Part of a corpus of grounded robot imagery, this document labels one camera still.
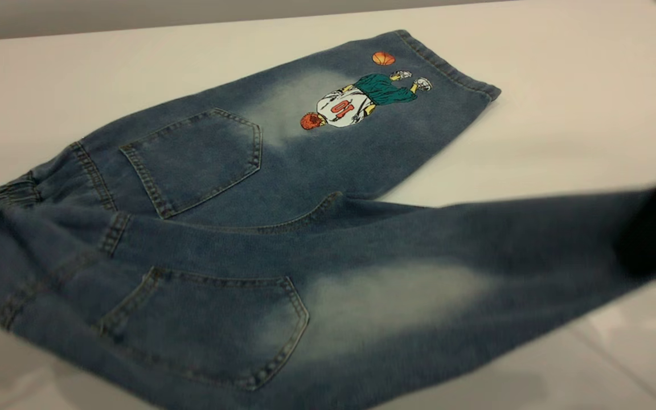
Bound blue denim shorts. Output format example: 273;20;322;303
0;30;656;410

